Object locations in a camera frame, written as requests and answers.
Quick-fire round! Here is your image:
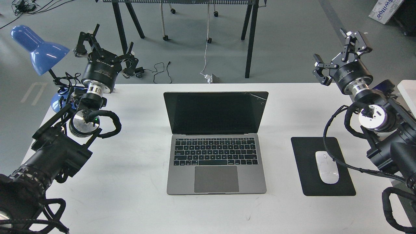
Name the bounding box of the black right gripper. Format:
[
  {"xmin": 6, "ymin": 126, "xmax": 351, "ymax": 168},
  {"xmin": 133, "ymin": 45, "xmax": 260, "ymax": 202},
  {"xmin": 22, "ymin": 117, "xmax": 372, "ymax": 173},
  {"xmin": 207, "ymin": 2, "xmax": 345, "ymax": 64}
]
[{"xmin": 313, "ymin": 28, "xmax": 373, "ymax": 95}]

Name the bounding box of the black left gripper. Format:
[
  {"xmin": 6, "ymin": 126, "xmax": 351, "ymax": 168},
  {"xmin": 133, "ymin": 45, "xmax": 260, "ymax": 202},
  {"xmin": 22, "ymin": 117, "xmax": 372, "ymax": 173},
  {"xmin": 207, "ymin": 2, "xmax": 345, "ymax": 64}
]
[{"xmin": 74, "ymin": 24, "xmax": 144, "ymax": 93}]

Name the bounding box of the grey laptop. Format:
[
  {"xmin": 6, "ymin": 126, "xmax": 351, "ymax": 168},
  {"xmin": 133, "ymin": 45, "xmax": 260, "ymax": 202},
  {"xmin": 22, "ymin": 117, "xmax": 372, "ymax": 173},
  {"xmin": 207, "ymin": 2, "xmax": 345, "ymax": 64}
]
[{"xmin": 163, "ymin": 91, "xmax": 268, "ymax": 195}]

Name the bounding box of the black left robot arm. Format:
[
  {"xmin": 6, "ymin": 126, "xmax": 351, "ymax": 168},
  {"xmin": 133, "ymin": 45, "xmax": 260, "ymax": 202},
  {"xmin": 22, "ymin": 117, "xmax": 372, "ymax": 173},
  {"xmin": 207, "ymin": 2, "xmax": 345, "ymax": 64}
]
[{"xmin": 1, "ymin": 25, "xmax": 138, "ymax": 234}]

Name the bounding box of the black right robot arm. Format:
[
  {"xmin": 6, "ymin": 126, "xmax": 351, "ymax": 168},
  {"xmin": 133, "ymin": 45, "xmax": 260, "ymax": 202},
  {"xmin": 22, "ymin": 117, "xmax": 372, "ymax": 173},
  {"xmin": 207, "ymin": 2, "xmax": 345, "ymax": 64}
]
[{"xmin": 313, "ymin": 29, "xmax": 415, "ymax": 192}]

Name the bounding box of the blue desk lamp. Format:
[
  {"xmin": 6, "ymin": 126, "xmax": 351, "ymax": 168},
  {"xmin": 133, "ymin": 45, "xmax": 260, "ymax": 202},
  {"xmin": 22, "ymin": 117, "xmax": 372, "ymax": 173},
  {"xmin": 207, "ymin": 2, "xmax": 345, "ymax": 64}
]
[{"xmin": 11, "ymin": 25, "xmax": 70, "ymax": 112}]

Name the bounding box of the white cardboard box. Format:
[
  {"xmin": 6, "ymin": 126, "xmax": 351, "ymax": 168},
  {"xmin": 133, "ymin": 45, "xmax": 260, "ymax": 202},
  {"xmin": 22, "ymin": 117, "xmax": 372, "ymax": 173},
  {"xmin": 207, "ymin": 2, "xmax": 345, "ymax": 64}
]
[{"xmin": 368, "ymin": 0, "xmax": 404, "ymax": 25}]

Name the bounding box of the black mouse pad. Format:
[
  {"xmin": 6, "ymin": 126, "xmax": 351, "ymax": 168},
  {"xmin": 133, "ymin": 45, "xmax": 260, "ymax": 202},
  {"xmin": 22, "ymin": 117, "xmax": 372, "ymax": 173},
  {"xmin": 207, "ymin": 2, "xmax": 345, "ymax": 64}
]
[{"xmin": 291, "ymin": 137, "xmax": 356, "ymax": 196}]

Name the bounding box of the white computer mouse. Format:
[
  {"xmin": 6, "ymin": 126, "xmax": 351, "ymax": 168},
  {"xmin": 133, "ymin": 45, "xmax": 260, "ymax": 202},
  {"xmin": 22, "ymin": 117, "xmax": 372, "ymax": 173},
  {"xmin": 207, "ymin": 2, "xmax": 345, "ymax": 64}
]
[{"xmin": 315, "ymin": 151, "xmax": 339, "ymax": 185}]

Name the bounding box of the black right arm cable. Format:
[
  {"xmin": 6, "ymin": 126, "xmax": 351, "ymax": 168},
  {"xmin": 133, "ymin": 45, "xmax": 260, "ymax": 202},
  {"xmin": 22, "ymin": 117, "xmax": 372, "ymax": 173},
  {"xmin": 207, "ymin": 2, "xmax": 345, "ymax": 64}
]
[{"xmin": 323, "ymin": 102, "xmax": 407, "ymax": 182}]

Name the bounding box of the black cable bundle on floor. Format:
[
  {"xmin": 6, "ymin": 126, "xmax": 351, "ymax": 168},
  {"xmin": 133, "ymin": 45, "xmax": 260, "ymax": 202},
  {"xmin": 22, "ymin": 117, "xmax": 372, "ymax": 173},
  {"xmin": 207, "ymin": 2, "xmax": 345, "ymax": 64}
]
[{"xmin": 0, "ymin": 0, "xmax": 75, "ymax": 29}]

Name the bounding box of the black background table frame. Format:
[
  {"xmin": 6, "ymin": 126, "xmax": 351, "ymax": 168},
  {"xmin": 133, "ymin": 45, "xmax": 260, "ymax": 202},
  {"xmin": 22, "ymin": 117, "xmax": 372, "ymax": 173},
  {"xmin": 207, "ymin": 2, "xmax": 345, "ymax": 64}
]
[{"xmin": 96, "ymin": 0, "xmax": 267, "ymax": 79}]

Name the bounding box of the white charging cable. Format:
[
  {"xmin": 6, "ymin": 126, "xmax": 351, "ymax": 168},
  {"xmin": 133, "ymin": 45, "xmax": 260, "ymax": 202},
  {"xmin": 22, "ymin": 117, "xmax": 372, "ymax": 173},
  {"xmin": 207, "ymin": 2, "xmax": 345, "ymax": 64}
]
[{"xmin": 200, "ymin": 3, "xmax": 210, "ymax": 78}]

